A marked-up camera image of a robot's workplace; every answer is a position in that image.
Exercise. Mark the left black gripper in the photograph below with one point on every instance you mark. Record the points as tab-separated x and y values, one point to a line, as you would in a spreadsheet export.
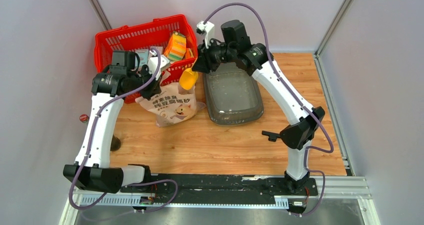
153	90

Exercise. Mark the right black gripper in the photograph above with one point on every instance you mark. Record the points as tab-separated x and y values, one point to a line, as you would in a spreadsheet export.
205	63

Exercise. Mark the yellow plastic scoop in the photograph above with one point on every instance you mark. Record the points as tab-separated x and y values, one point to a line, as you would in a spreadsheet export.
188	78

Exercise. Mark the cat litter bag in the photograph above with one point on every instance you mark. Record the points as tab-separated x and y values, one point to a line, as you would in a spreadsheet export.
173	105

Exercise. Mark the black bag clip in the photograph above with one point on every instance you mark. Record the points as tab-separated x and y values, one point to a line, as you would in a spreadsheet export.
271	136

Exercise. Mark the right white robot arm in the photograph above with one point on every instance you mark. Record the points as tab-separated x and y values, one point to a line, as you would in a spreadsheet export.
302	117

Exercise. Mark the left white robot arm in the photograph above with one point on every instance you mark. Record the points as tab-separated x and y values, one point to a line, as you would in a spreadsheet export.
124	76

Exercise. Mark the teal small box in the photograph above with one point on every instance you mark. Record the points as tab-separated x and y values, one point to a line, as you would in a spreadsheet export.
142	57

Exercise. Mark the grey plastic litter box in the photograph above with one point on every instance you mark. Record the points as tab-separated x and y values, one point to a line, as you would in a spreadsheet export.
232	96

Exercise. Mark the orange sponge pack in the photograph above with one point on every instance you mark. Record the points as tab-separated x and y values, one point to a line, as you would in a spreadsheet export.
176	48

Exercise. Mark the red plastic shopping basket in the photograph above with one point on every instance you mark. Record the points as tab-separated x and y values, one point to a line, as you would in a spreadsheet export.
143	36

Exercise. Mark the cola bottle red cap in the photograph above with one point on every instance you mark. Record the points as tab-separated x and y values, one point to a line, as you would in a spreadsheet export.
84	118

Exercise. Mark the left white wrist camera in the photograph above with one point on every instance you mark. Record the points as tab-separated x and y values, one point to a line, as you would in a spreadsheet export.
157	65

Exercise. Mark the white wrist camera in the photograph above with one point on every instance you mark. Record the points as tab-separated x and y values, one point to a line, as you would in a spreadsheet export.
157	65
206	29

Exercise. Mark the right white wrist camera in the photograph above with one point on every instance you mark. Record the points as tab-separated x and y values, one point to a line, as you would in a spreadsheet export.
206	29

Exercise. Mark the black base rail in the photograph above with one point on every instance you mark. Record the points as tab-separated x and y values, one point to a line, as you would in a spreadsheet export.
225	190

